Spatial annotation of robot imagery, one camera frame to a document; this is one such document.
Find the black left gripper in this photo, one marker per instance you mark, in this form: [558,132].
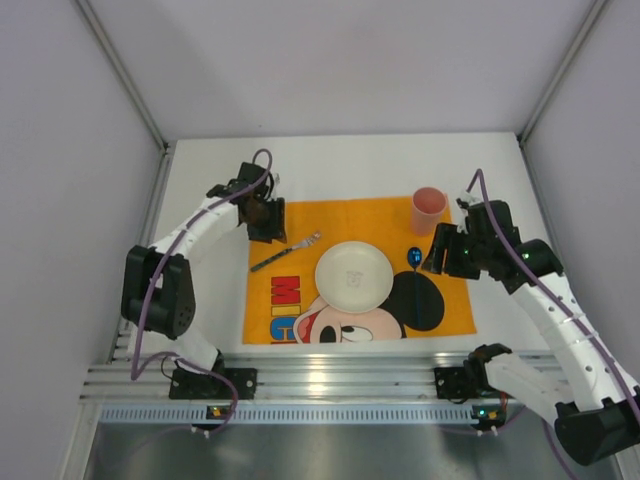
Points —
[267,220]

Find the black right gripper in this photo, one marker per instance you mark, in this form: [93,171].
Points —
[453,251]

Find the pink plastic cup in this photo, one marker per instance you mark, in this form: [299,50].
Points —
[427,207]

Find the blue spoon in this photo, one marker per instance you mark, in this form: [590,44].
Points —
[414,259]

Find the green handled fork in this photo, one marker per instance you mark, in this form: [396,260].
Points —
[305,243]

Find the cream round plate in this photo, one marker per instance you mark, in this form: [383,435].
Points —
[354,277]

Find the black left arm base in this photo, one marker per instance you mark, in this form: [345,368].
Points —
[187,384]

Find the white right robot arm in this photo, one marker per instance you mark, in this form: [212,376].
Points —
[593,412]

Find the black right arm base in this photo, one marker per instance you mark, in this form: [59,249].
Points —
[459,384]

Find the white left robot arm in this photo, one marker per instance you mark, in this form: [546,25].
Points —
[158,289]

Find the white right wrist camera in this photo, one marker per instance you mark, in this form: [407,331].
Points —
[464,201]

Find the perforated grey cable duct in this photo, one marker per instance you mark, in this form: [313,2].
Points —
[303,414]

